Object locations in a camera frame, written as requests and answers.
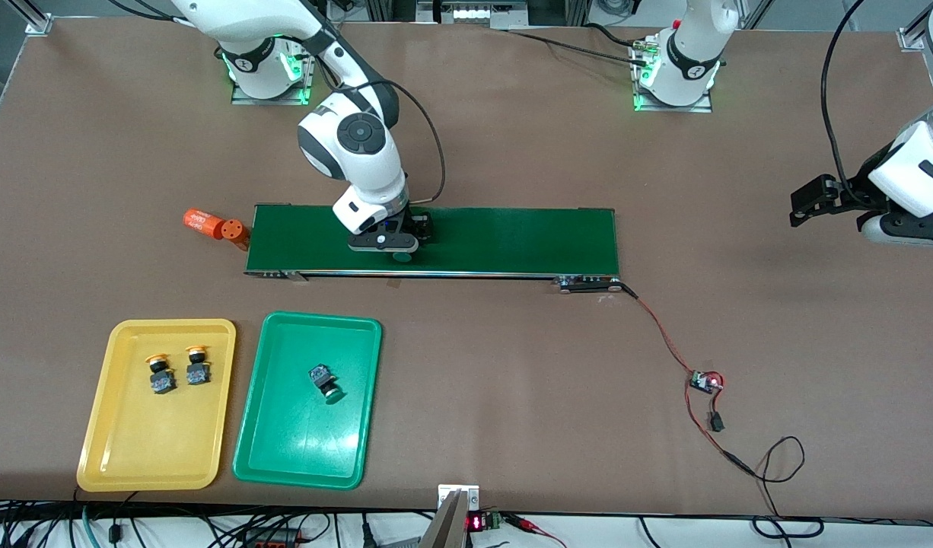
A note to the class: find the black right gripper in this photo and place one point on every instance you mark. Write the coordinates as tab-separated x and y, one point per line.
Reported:
415	225

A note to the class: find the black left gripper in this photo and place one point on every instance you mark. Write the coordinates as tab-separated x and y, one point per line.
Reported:
854	187

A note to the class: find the green push button switch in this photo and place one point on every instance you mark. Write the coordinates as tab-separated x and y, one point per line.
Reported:
323	380
403	258

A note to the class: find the orange printed cylinder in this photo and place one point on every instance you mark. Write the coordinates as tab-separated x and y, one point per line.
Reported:
234	228
200	222

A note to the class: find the yellow push button switch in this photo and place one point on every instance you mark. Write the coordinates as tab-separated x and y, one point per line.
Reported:
160	377
198	367

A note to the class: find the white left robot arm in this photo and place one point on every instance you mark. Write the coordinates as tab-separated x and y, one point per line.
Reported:
919	171

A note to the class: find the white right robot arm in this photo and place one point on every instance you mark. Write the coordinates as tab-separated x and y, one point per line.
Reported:
356	137

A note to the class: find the green conveyor belt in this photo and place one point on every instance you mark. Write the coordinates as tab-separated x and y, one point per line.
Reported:
512	240

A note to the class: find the small controller circuit board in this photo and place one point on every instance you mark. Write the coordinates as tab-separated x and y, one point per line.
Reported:
706	381

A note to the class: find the green plastic tray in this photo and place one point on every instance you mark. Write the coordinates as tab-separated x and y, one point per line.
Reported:
284	434

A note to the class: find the red digit display module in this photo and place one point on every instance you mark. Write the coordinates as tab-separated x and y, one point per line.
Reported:
476	523

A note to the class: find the red clip lead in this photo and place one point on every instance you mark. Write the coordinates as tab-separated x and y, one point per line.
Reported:
523	523

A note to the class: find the yellow plastic tray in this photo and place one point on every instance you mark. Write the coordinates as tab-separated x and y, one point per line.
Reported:
154	441

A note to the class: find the black orange terminal block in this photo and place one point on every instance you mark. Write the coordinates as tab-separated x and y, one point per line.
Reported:
272	539

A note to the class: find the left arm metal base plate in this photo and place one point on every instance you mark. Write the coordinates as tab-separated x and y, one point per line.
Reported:
676	108

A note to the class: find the aluminium frame post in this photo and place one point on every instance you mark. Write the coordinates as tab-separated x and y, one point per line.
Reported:
909	38
36	23

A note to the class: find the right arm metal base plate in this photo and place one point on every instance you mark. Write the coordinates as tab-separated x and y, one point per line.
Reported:
272	100

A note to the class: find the aluminium frame with lights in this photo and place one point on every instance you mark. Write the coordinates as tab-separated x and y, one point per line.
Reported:
470	14

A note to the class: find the grey metal camera mount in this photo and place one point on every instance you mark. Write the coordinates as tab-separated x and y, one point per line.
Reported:
451	525

